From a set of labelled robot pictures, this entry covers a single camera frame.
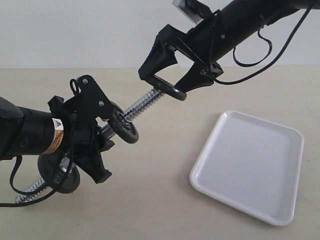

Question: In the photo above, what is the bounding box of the black weight plate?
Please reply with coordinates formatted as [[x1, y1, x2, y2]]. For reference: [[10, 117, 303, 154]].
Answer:
[[107, 104, 139, 144], [146, 75, 187, 101], [37, 153, 80, 194]]

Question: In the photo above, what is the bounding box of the chrome threaded dumbbell bar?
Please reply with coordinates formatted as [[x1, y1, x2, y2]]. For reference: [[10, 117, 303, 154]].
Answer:
[[14, 89, 164, 206]]

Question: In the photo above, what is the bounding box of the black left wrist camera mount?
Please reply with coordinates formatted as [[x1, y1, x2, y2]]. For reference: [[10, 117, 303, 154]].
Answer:
[[70, 74, 114, 122]]

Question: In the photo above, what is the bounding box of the chrome star collar nut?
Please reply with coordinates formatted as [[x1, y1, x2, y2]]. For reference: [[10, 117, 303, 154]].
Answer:
[[58, 156, 76, 176]]

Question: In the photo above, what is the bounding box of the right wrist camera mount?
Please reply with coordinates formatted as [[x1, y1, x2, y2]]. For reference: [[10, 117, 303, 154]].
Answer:
[[172, 0, 213, 24]]

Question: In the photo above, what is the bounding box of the white rectangular plastic tray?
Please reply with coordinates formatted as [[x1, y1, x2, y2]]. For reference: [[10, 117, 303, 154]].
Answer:
[[189, 110, 304, 226]]

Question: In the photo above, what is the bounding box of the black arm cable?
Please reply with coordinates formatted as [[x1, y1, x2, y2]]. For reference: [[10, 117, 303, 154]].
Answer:
[[212, 0, 320, 86], [0, 107, 76, 208]]

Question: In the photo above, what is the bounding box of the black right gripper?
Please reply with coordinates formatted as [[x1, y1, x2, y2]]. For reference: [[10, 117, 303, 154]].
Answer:
[[138, 9, 238, 93]]

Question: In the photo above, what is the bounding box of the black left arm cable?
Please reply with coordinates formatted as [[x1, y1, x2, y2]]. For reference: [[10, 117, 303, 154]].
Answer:
[[0, 107, 76, 208]]

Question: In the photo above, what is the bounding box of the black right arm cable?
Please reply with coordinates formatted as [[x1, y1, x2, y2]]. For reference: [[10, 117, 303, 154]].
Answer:
[[212, 0, 320, 86]]

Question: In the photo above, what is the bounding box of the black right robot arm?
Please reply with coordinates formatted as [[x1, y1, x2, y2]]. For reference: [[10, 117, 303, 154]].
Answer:
[[138, 0, 320, 95]]

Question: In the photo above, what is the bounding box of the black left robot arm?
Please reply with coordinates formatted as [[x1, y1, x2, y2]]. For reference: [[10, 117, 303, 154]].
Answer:
[[0, 96, 114, 184]]

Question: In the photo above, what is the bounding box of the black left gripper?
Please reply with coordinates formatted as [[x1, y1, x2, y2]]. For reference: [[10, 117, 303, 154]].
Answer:
[[48, 96, 115, 184]]

